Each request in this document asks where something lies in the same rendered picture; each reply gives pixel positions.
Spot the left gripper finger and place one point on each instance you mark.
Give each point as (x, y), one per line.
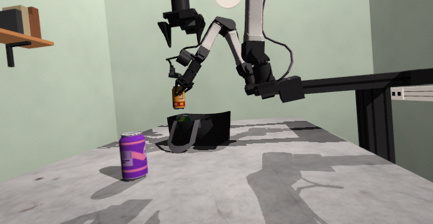
(166, 30)
(200, 25)

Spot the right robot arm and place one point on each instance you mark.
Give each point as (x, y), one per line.
(227, 28)

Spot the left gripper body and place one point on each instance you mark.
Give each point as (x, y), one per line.
(180, 8)

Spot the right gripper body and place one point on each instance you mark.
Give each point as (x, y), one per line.
(187, 77)

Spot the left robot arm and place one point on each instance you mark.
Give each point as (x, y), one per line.
(253, 46)

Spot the orange drink can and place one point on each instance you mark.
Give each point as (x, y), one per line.
(178, 101)

